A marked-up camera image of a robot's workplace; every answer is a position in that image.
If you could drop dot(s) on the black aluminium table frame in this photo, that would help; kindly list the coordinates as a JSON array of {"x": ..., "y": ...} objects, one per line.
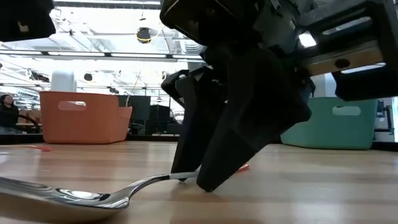
[{"x": 149, "y": 137}]

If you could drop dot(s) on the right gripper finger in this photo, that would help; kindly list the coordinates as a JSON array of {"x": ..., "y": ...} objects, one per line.
[
  {"x": 199, "y": 124},
  {"x": 255, "y": 109}
]

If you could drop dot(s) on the black cabinet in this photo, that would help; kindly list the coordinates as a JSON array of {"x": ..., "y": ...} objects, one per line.
[{"x": 160, "y": 118}]

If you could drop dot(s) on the long ceiling light strip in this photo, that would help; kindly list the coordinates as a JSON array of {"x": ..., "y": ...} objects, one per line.
[{"x": 140, "y": 55}]

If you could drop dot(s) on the black ceiling dome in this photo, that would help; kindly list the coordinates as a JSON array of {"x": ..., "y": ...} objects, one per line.
[{"x": 144, "y": 35}]

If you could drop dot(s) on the teal plastic bin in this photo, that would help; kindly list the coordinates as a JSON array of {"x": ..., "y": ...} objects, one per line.
[{"x": 342, "y": 133}]

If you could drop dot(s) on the black chair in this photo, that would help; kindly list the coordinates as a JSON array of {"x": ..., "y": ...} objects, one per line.
[{"x": 34, "y": 119}]

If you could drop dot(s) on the orange plastic bin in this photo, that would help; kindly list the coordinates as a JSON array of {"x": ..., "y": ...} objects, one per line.
[{"x": 81, "y": 124}]

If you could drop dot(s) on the background black robot arm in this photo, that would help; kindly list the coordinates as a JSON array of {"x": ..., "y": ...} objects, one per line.
[{"x": 380, "y": 109}]

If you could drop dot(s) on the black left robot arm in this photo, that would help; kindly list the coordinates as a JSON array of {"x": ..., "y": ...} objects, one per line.
[{"x": 28, "y": 15}]

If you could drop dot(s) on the person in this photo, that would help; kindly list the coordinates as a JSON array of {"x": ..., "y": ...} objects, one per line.
[{"x": 7, "y": 115}]

